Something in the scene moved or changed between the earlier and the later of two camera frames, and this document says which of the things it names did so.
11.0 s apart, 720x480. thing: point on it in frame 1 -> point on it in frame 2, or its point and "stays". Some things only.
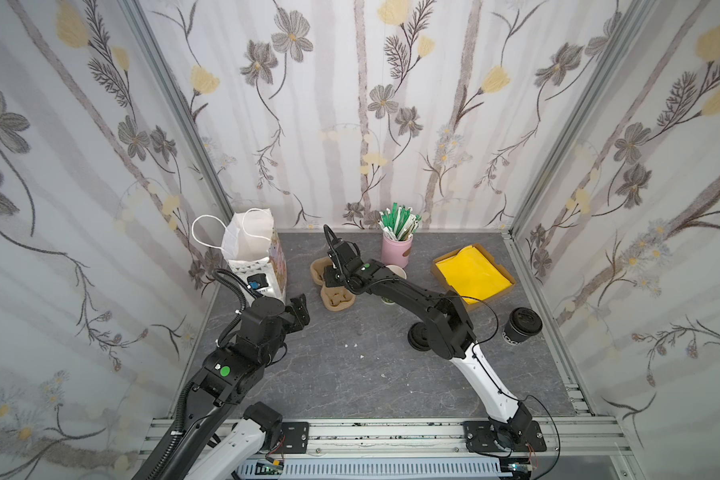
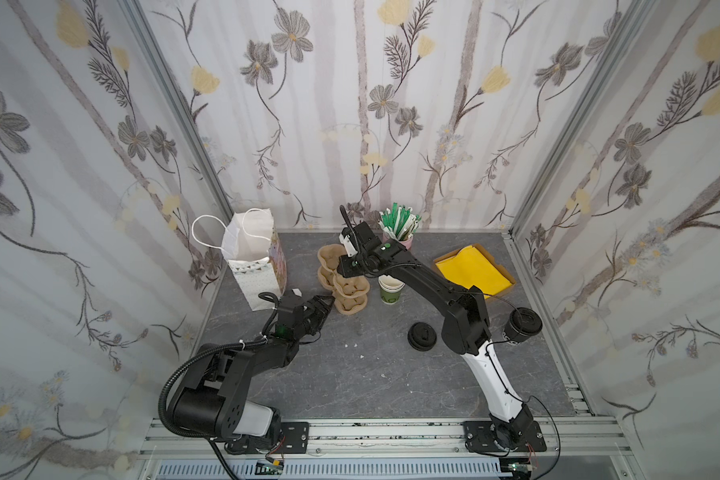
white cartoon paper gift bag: (252, 250) stays
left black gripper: (295, 311) -> (315, 312)
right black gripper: (345, 267) -> (359, 241)
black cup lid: (526, 320) stays
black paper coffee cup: (511, 336) stays
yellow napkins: (473, 275) stays
